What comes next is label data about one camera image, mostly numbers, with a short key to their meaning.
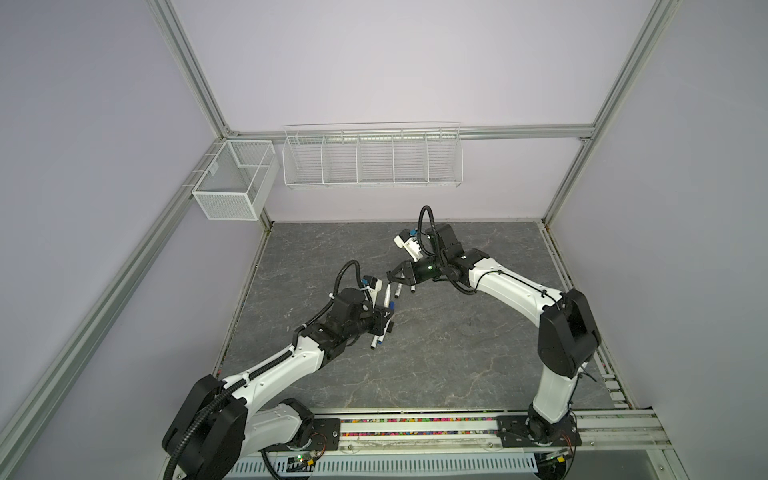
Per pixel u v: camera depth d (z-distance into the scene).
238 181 1.02
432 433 0.75
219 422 0.40
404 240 0.77
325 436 0.74
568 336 0.48
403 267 0.76
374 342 0.89
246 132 0.94
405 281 0.77
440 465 0.71
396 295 0.99
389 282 0.81
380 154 0.98
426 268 0.74
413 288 1.01
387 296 0.81
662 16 0.70
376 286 0.75
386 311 0.79
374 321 0.73
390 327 0.92
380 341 0.89
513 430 0.74
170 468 0.36
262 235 1.24
